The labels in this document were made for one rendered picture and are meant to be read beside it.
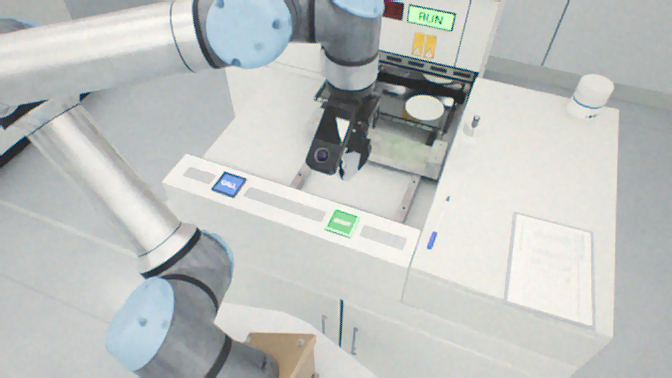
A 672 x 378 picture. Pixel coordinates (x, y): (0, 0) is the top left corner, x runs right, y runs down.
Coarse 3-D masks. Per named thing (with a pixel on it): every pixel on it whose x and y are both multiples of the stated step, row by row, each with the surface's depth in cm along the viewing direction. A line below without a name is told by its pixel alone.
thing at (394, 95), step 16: (384, 80) 132; (400, 80) 132; (416, 80) 132; (320, 96) 128; (384, 96) 128; (400, 96) 128; (416, 96) 128; (432, 96) 128; (448, 96) 127; (384, 112) 123; (400, 112) 123; (448, 112) 123
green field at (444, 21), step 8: (416, 8) 115; (408, 16) 118; (416, 16) 117; (424, 16) 116; (432, 16) 115; (440, 16) 115; (448, 16) 114; (424, 24) 118; (432, 24) 117; (440, 24) 116; (448, 24) 115
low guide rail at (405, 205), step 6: (432, 138) 124; (426, 144) 122; (432, 144) 122; (414, 174) 116; (414, 180) 114; (420, 180) 117; (408, 186) 113; (414, 186) 113; (408, 192) 112; (414, 192) 112; (408, 198) 111; (402, 204) 109; (408, 204) 109; (402, 210) 108; (408, 210) 111; (396, 216) 107; (402, 216) 107; (402, 222) 106
